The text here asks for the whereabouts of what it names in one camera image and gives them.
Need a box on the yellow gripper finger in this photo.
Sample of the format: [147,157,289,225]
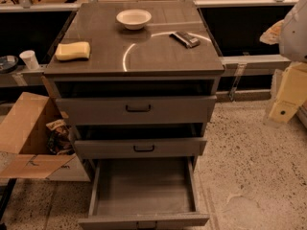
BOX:
[260,20,284,45]
[263,62,307,127]

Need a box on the yellow sponge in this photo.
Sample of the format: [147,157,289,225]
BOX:
[55,41,90,61]

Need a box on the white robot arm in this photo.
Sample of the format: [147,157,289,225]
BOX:
[260,0,307,127]

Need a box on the top grey drawer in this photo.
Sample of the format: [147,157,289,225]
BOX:
[56,96,216,126]

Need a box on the grey drawer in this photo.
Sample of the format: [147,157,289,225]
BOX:
[79,157,209,230]
[56,96,216,126]
[75,137,206,159]

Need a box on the middle grey drawer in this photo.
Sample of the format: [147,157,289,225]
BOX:
[75,137,206,159]

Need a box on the grey drawer cabinet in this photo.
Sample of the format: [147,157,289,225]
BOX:
[43,0,225,230]

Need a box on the bottom grey drawer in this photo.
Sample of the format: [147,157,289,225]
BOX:
[79,157,209,230]

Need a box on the white bowl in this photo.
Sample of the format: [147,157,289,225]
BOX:
[116,10,152,30]

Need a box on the snack bag in box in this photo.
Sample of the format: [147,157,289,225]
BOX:
[46,119,74,155]

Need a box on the white paper cup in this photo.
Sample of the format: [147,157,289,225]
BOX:
[19,50,39,70]

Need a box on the open cardboard box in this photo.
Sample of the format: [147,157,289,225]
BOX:
[0,92,90,181]

